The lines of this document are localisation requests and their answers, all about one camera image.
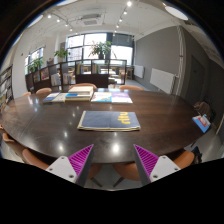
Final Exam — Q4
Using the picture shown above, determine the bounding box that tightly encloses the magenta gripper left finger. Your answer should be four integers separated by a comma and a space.
47, 145, 93, 187

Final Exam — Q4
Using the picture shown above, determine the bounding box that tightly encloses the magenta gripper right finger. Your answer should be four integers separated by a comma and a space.
134, 145, 180, 186

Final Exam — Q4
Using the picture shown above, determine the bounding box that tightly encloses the folded dark blue towel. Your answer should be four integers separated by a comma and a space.
77, 111, 141, 131

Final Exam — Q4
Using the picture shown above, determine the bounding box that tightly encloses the orange chair near right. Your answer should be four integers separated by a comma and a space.
113, 149, 195, 187

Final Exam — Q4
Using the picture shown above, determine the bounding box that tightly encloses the orange chair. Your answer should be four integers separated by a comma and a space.
69, 83, 97, 90
119, 85, 144, 91
21, 148, 103, 181
36, 88, 52, 94
113, 149, 195, 187

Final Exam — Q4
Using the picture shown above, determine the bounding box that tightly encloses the round dark wooden table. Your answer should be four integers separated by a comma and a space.
0, 90, 203, 164

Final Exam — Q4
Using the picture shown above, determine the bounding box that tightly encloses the orange chair near left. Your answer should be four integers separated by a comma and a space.
21, 148, 103, 181

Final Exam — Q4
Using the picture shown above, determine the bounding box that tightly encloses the orange chair left edge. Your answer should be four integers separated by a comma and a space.
0, 125, 25, 157

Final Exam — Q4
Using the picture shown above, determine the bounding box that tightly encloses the blue box on chair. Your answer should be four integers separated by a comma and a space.
192, 115, 211, 133

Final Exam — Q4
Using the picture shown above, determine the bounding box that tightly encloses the blue white magazine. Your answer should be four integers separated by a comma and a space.
43, 92, 66, 103

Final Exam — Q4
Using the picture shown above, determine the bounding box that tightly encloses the stack of books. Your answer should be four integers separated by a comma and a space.
65, 86, 94, 101

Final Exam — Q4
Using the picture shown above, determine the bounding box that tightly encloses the light blue book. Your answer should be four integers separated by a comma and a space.
91, 92, 112, 103

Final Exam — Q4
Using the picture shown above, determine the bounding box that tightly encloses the purple book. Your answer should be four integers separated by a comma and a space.
112, 92, 132, 103

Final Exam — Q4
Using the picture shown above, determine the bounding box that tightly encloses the orange chair far left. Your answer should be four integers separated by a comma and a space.
36, 88, 52, 94

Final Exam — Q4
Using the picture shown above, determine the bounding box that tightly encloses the orange chair far right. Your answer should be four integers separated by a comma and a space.
119, 85, 144, 91

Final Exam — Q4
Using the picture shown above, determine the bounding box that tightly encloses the orange chair far middle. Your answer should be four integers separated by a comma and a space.
69, 83, 97, 90

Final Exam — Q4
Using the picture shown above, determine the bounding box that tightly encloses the dark wooden bookshelf divider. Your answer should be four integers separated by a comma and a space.
25, 59, 127, 92

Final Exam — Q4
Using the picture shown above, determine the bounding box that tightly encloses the potted plant left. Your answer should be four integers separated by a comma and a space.
54, 47, 70, 62

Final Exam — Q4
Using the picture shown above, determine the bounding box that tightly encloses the potted plant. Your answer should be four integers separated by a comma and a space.
89, 41, 111, 59
54, 47, 70, 62

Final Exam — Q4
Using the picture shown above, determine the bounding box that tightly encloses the potted plant centre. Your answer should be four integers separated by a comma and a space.
89, 41, 111, 59

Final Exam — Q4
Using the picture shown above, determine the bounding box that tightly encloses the white wall radiator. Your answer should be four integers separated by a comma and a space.
150, 69, 175, 94

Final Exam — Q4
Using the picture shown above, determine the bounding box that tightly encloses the left wall bookshelf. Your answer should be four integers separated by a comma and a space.
0, 66, 13, 110

